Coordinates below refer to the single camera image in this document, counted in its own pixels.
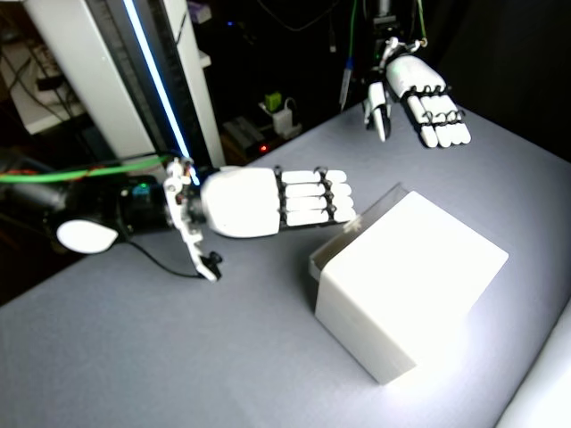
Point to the black device with red light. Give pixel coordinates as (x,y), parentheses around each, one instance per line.
(250,138)

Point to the white hanging connector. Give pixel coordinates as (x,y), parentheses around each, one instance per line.
(346,84)

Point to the white column with blue light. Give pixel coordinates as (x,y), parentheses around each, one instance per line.
(134,89)

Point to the white box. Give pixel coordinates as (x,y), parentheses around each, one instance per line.
(410,276)

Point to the small green block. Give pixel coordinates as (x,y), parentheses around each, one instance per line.
(273,101)

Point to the clear plastic drawer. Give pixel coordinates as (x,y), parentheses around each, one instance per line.
(339,243)

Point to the purple box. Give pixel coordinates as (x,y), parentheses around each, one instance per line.
(199,10)

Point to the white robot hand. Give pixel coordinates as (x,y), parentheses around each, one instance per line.
(241,203)
(415,73)

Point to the white power adapter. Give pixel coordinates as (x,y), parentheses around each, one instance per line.
(283,118)

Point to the grey table cloth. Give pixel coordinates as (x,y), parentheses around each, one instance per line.
(178,370)

